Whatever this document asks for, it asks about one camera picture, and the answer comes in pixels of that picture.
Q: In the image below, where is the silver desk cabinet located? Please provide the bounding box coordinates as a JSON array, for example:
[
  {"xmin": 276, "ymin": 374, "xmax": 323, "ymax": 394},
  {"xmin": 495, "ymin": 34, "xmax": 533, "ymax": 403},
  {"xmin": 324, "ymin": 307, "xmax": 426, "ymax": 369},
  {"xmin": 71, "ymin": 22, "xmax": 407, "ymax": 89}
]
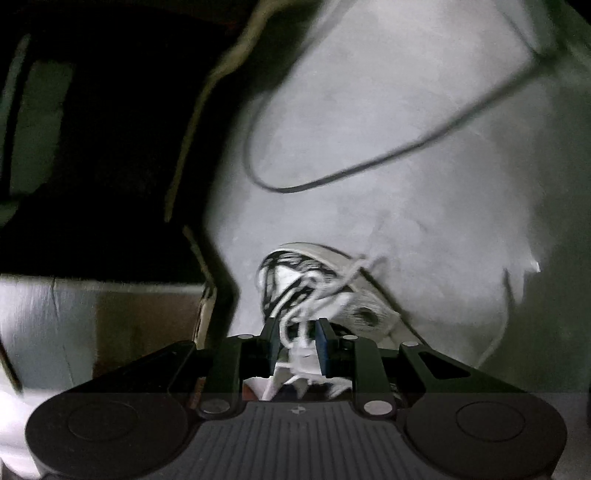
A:
[{"xmin": 0, "ymin": 274, "xmax": 218, "ymax": 393}]

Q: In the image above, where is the black and white sneaker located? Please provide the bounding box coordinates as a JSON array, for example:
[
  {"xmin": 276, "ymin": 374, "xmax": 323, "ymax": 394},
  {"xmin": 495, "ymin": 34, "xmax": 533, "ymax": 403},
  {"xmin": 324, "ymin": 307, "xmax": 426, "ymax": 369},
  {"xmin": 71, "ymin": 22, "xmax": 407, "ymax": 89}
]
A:
[{"xmin": 245, "ymin": 242, "xmax": 432, "ymax": 402}]

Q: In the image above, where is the white shoelace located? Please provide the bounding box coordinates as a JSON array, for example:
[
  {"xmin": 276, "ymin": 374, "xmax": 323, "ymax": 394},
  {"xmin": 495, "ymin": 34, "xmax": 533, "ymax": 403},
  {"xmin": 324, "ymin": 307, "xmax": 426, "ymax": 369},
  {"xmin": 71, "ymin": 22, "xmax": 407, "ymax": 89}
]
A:
[{"xmin": 272, "ymin": 254, "xmax": 389, "ymax": 370}]

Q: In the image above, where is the black shoelace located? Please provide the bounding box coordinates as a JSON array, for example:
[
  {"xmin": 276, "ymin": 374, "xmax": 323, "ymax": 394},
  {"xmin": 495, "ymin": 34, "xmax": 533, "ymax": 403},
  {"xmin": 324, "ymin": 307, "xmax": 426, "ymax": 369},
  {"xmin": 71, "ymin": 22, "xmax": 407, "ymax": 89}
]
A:
[{"xmin": 261, "ymin": 256, "xmax": 324, "ymax": 319}]

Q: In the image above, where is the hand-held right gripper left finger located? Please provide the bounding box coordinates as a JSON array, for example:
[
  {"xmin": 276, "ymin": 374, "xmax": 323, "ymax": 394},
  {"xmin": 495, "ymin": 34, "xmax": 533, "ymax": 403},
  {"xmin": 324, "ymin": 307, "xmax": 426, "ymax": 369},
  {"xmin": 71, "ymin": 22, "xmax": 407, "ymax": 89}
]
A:
[{"xmin": 69, "ymin": 318, "xmax": 283, "ymax": 420}]

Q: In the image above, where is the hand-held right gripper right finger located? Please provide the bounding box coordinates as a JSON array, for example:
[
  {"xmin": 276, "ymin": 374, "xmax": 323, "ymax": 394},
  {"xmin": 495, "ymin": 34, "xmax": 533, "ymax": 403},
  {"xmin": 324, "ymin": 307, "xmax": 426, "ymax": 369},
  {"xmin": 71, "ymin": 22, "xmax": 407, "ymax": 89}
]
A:
[{"xmin": 317, "ymin": 318, "xmax": 527, "ymax": 418}]

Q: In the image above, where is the black floor cable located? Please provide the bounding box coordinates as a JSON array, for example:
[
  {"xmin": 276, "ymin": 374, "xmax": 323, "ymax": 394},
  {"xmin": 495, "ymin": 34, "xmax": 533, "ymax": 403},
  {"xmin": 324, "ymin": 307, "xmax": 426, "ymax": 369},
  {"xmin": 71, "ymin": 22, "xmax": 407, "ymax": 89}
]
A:
[{"xmin": 242, "ymin": 0, "xmax": 555, "ymax": 195}]

